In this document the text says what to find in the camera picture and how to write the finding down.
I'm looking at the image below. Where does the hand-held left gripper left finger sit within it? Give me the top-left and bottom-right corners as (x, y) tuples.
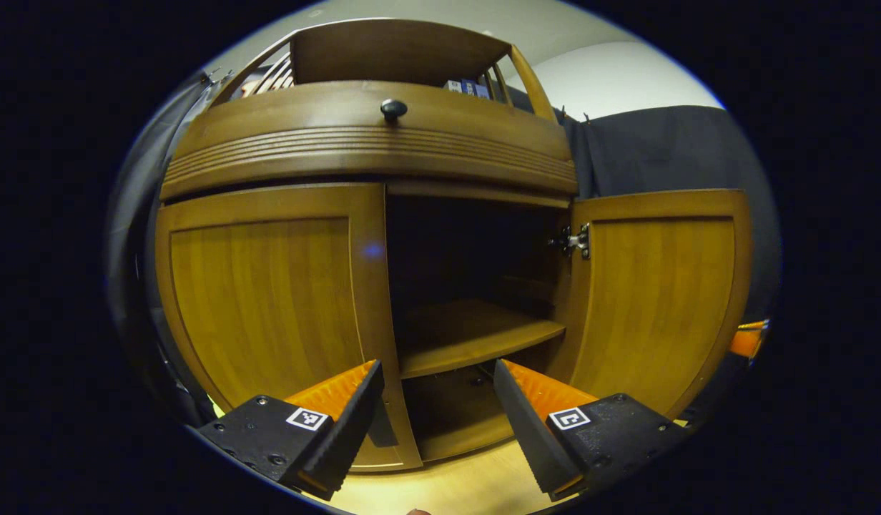
(197, 360), (384, 501)

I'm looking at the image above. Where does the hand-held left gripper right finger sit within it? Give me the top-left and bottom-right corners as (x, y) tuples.
(493, 359), (688, 501)

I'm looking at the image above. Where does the black door handle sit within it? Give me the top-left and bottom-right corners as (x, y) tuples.
(371, 406), (399, 448)

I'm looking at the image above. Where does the wooden shoe cabinet door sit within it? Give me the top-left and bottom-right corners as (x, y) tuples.
(154, 182), (423, 473)
(555, 188), (754, 421)

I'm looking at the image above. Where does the wooden double-door shoe cabinet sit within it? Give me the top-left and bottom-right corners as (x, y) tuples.
(154, 18), (754, 473)

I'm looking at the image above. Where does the metal door hinge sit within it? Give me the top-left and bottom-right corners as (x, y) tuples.
(551, 223), (591, 260)

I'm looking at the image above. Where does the wooden inner shelf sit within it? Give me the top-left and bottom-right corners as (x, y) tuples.
(400, 298), (566, 378)

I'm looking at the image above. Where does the black backdrop cloth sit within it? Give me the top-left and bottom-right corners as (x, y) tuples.
(104, 68), (781, 430)

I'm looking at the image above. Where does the grooved wooden drawer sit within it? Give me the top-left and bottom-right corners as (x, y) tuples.
(159, 80), (579, 201)

